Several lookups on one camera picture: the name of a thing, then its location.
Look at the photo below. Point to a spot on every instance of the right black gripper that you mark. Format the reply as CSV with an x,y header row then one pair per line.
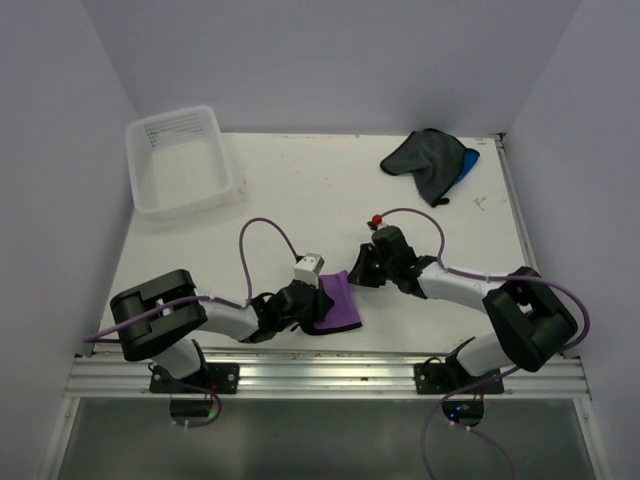
x,y
359,273

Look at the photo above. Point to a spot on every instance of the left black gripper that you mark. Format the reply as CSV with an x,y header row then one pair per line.
x,y
322,305

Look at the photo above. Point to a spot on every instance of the purple towel black trim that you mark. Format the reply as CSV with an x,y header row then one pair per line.
x,y
343,316

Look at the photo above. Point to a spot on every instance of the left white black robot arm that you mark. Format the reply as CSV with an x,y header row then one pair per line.
x,y
153,320

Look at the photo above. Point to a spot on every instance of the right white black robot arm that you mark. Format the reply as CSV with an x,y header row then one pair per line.
x,y
476,356

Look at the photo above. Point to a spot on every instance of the grey towel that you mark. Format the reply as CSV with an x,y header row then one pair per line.
x,y
433,158

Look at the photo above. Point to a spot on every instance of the blue towel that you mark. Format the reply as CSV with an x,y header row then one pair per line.
x,y
470,159

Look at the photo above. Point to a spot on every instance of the white plastic basket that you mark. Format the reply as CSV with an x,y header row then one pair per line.
x,y
178,163

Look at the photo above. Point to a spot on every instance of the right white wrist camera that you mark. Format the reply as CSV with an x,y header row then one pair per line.
x,y
376,223

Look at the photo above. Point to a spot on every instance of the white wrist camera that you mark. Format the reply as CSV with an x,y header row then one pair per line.
x,y
376,223
308,268

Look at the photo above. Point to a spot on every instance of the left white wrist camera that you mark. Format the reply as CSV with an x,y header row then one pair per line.
x,y
308,268

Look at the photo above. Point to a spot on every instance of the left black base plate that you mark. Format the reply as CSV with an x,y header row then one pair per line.
x,y
219,378

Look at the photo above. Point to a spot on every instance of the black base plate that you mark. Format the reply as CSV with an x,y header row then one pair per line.
x,y
435,377
219,378

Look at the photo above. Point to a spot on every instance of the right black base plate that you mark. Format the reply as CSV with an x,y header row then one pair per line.
x,y
435,377

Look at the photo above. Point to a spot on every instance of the aluminium table edge rail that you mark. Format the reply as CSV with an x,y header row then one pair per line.
x,y
520,220

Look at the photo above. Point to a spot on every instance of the aluminium mounting rail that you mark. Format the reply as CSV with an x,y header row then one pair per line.
x,y
315,375

